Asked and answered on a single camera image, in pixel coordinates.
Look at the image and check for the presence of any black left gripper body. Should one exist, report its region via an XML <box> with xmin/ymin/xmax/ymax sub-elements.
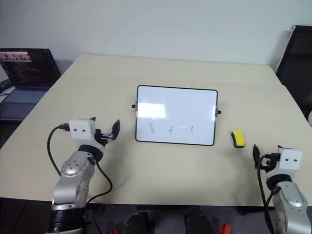
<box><xmin>94</xmin><ymin>128</ymin><xmax>115</xmax><ymax>147</ymax></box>

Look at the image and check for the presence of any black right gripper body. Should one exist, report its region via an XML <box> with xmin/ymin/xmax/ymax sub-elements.
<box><xmin>257</xmin><ymin>152</ymin><xmax>280</xmax><ymax>173</ymax></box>

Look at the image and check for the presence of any yellow and black eraser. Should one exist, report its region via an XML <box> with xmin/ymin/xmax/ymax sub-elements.
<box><xmin>231</xmin><ymin>130</ymin><xmax>247</xmax><ymax>149</ymax></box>

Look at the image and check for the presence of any small black-framed whiteboard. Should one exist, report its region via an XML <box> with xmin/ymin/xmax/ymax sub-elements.
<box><xmin>131</xmin><ymin>84</ymin><xmax>222</xmax><ymax>147</ymax></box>

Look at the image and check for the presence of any open dark laptop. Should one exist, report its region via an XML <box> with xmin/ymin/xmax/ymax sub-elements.
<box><xmin>0</xmin><ymin>48</ymin><xmax>62</xmax><ymax>121</ymax></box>

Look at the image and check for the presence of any dark rounded shape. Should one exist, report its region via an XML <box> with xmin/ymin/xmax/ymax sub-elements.
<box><xmin>125</xmin><ymin>211</ymin><xmax>156</xmax><ymax>234</ymax></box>
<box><xmin>183</xmin><ymin>206</ymin><xmax>215</xmax><ymax>234</ymax></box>

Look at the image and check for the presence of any black office chair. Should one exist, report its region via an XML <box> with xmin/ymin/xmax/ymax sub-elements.
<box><xmin>274</xmin><ymin>24</ymin><xmax>312</xmax><ymax>122</ymax></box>

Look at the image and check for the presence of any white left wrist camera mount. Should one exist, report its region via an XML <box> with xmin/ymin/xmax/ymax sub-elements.
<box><xmin>68</xmin><ymin>118</ymin><xmax>108</xmax><ymax>152</ymax></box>

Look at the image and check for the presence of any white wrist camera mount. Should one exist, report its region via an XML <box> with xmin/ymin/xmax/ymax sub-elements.
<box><xmin>267</xmin><ymin>148</ymin><xmax>303</xmax><ymax>180</ymax></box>
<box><xmin>68</xmin><ymin>118</ymin><xmax>108</xmax><ymax>152</ymax></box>

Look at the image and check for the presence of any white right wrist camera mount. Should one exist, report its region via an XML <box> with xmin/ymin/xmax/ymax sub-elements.
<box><xmin>267</xmin><ymin>148</ymin><xmax>303</xmax><ymax>180</ymax></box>

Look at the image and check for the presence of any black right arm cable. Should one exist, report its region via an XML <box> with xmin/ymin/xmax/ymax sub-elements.
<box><xmin>256</xmin><ymin>155</ymin><xmax>277</xmax><ymax>234</ymax></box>

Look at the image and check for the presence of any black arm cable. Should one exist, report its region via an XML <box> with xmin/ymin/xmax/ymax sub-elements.
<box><xmin>256</xmin><ymin>155</ymin><xmax>277</xmax><ymax>234</ymax></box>
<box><xmin>47</xmin><ymin>124</ymin><xmax>114</xmax><ymax>205</ymax></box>

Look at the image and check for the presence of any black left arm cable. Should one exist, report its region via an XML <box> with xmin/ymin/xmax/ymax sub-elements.
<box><xmin>47</xmin><ymin>124</ymin><xmax>114</xmax><ymax>205</ymax></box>

